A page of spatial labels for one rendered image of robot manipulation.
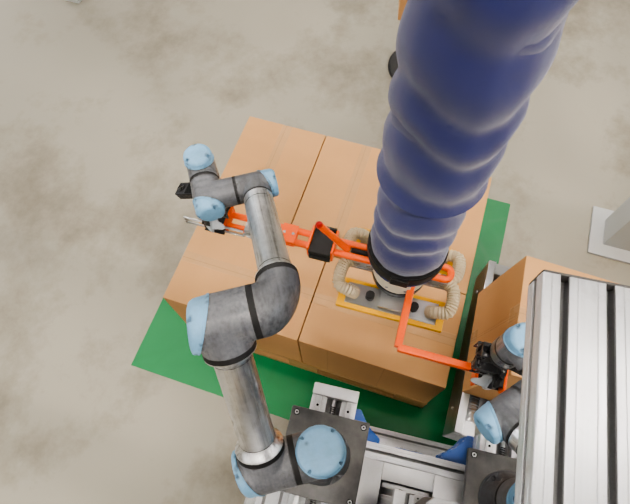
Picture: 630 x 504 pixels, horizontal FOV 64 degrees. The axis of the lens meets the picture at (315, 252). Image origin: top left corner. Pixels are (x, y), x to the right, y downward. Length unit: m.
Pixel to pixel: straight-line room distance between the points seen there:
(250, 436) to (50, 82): 3.14
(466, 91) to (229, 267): 1.58
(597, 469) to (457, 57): 0.51
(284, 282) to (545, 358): 0.61
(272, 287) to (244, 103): 2.46
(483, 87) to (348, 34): 3.02
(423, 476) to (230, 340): 0.79
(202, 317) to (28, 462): 1.97
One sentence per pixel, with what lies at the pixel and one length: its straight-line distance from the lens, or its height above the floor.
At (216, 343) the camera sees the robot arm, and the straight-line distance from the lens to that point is 1.02.
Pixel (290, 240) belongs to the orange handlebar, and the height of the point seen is 1.12.
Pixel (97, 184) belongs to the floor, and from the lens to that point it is 3.28.
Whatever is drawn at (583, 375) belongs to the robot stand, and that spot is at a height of 2.03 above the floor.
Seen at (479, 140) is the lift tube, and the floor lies 1.84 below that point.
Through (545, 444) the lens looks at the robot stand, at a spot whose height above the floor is 2.03.
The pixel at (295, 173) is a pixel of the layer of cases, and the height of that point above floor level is 0.54.
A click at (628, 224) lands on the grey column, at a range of 2.96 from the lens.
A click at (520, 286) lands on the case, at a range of 1.73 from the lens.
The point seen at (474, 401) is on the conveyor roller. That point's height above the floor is 0.55.
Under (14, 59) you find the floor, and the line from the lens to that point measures 4.20.
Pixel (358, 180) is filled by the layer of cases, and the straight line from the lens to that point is 2.34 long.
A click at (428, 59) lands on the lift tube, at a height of 1.99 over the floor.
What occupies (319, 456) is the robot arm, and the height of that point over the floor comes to 1.27.
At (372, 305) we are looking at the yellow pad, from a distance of 1.60.
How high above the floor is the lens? 2.51
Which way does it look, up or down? 65 degrees down
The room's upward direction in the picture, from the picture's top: 3 degrees counter-clockwise
